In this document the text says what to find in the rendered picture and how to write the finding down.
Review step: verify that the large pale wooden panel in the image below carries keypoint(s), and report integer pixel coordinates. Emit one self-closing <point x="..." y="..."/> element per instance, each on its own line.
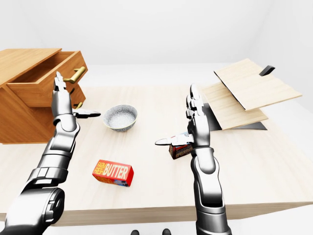
<point x="254" y="85"/>

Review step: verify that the patterned grey bowl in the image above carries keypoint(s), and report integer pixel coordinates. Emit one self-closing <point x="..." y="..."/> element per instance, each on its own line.
<point x="119" y="120"/>

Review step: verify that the wooden cabinet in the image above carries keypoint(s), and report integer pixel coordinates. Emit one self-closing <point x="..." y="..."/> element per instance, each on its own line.
<point x="19" y="122"/>

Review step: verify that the dark brown food box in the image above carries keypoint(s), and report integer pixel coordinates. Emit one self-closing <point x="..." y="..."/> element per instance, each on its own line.
<point x="179" y="151"/>

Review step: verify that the black angled block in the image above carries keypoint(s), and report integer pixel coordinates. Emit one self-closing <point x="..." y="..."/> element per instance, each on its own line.
<point x="267" y="70"/>

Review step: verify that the small pale wooden panel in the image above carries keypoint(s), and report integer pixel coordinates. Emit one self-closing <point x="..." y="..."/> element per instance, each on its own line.
<point x="232" y="112"/>

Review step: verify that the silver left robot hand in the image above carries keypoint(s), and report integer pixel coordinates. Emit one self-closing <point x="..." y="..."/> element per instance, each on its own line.
<point x="61" y="102"/>

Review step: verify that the small dark rounded shape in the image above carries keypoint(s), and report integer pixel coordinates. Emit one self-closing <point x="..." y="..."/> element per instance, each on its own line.
<point x="134" y="232"/>
<point x="166" y="232"/>

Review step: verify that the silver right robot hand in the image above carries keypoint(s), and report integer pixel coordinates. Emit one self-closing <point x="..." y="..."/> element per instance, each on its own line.
<point x="199" y="132"/>

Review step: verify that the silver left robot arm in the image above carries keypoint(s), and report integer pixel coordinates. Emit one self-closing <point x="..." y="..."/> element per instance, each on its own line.
<point x="56" y="151"/>

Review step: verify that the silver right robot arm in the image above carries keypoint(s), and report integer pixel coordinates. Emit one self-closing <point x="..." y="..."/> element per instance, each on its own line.
<point x="207" y="181"/>

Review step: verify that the red butter box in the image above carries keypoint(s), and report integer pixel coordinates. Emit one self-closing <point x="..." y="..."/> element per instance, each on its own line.
<point x="113" y="172"/>

